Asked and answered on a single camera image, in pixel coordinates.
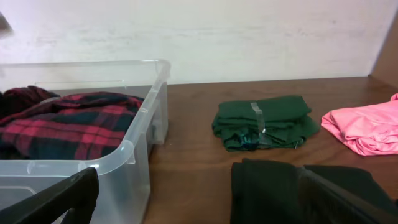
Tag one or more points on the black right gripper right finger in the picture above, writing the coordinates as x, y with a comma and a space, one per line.
323, 201

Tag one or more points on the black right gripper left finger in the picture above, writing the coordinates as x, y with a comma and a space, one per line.
74, 197

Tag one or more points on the black garment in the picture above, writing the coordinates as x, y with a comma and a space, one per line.
268, 191

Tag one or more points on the red navy plaid shirt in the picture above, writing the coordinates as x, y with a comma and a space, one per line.
37, 124

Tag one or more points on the pink garment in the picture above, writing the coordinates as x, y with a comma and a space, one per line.
368, 130

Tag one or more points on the dark green garment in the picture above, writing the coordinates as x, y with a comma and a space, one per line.
281, 122

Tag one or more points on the clear plastic storage container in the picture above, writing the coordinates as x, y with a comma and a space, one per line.
124, 180

